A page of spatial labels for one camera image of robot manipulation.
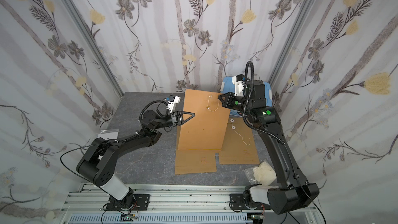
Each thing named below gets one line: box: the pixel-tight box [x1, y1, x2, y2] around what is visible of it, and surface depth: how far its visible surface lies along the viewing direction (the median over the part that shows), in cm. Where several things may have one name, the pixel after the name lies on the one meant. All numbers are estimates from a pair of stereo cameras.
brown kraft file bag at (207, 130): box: [176, 89, 231, 150], surface depth 73 cm
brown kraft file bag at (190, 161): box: [175, 130, 222, 175], surface depth 90 cm
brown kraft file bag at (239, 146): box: [218, 117, 261, 165], surface depth 92 cm
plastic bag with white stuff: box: [243, 159, 277, 186], surface depth 83 cm
